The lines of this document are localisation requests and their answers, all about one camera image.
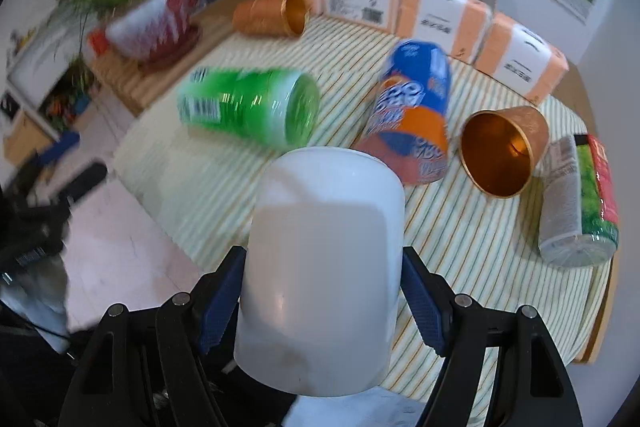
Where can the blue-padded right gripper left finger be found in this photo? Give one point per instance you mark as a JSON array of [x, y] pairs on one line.
[[221, 296]]

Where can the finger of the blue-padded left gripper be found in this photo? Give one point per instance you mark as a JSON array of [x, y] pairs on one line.
[[58, 149]]

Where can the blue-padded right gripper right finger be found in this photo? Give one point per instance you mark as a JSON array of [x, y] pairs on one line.
[[428, 296]]

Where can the white plastic cup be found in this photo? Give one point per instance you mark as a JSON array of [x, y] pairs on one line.
[[321, 278]]

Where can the copper cup with gold interior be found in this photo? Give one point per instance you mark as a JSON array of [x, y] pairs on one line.
[[500, 149]]

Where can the orange cup far left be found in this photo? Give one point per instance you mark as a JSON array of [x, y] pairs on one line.
[[270, 18]]

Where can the white gloved left hand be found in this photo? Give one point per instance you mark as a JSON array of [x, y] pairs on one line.
[[39, 296]]

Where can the striped yellow green tablecloth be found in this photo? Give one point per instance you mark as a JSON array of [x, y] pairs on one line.
[[517, 321]]

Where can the green red wrapped bottle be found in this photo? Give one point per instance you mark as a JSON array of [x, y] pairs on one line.
[[578, 226]]

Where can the blue orange plastic bottle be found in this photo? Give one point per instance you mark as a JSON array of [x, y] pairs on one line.
[[407, 127]]

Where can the green plastic bottle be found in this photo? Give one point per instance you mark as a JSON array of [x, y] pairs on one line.
[[276, 107]]

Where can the wooden table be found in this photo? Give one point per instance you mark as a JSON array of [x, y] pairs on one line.
[[572, 92]]

